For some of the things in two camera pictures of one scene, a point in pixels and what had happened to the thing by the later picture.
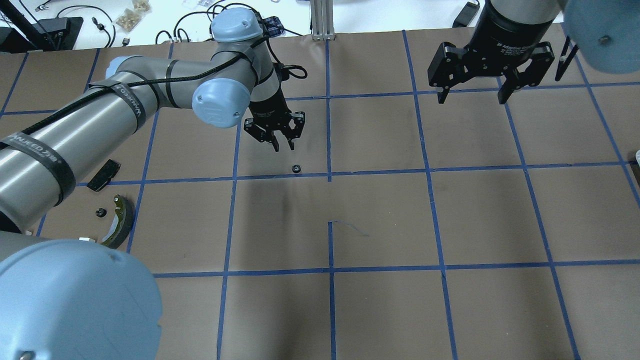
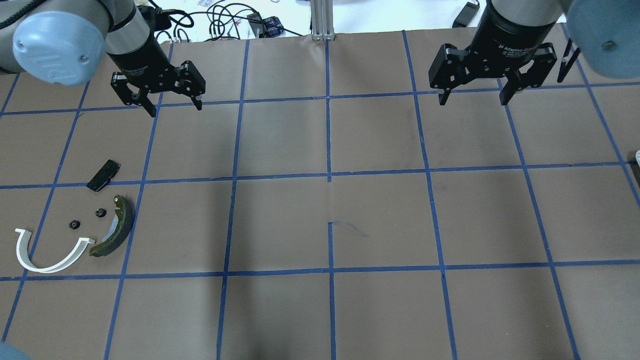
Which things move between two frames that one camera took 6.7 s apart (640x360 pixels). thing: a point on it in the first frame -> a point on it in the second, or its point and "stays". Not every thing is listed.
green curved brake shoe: (125, 210) stays
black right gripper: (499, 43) stays
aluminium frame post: (321, 20) stays
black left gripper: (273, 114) -> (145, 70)
